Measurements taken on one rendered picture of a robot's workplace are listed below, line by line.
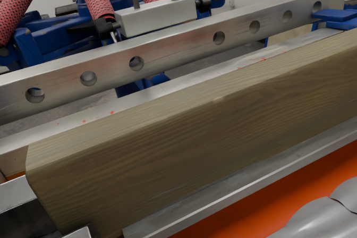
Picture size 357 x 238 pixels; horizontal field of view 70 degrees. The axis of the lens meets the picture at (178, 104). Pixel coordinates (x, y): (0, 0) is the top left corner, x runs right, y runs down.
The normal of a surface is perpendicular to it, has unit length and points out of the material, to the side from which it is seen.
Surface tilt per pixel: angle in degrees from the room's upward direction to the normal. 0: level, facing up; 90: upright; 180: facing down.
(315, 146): 1
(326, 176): 1
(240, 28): 89
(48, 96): 89
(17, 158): 89
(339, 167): 1
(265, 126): 89
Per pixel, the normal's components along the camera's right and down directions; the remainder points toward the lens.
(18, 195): 0.16, -0.33
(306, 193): -0.18, -0.85
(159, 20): 0.40, 0.39
